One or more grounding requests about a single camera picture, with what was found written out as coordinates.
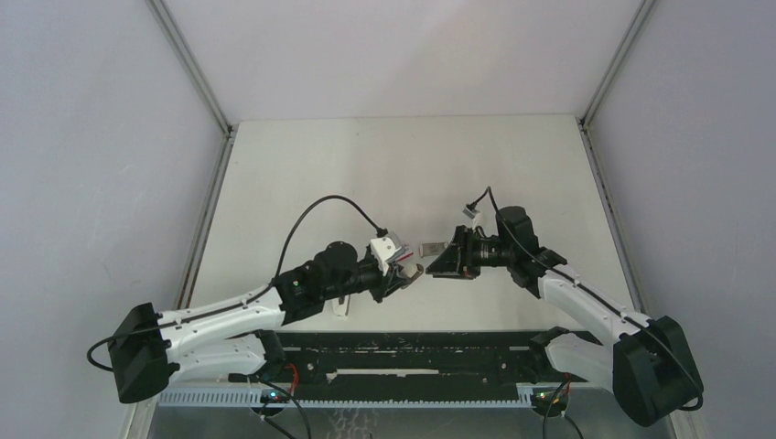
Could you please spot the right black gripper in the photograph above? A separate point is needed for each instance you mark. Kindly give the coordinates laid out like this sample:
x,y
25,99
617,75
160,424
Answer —
x,y
458,260

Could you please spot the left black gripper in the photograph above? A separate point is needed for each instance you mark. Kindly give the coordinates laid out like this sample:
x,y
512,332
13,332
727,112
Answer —
x,y
385,284

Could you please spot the beige mini stapler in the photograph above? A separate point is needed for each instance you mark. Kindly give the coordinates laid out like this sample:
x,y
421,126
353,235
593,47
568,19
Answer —
x,y
410,272

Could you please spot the red white staple box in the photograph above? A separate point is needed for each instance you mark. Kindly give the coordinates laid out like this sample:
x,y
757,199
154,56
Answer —
x,y
404,257

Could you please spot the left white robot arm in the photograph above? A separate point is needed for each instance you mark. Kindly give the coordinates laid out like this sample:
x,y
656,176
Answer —
x,y
237,336

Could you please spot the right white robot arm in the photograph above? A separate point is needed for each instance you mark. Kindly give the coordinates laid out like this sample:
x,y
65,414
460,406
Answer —
x,y
644,362

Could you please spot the left green circuit board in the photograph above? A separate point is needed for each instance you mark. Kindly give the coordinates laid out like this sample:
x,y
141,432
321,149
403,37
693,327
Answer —
x,y
273,397

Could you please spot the green circuit board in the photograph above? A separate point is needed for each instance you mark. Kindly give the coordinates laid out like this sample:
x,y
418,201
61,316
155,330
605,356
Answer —
x,y
273,397
543,399

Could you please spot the right green circuit board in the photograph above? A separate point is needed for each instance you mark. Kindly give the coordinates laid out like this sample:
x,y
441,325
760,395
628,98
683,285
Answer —
x,y
543,399

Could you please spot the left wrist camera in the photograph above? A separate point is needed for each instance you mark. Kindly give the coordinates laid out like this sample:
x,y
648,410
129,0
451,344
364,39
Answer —
x,y
387,250

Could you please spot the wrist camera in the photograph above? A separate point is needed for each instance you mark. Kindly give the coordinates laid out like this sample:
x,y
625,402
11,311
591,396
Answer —
x,y
473,215
387,250

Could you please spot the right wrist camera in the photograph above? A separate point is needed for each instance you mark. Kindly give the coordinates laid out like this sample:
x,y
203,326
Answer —
x,y
473,215

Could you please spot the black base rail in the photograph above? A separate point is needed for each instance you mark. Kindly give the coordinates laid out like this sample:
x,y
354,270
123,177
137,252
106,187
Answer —
x,y
408,367

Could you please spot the left aluminium frame post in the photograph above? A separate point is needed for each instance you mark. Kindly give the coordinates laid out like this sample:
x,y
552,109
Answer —
x,y
177,41

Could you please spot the aluminium frame post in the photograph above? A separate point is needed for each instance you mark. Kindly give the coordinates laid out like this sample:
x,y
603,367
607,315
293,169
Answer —
x,y
177,41
586,128

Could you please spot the right aluminium frame post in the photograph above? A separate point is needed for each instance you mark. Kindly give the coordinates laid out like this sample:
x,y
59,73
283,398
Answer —
x,y
586,128

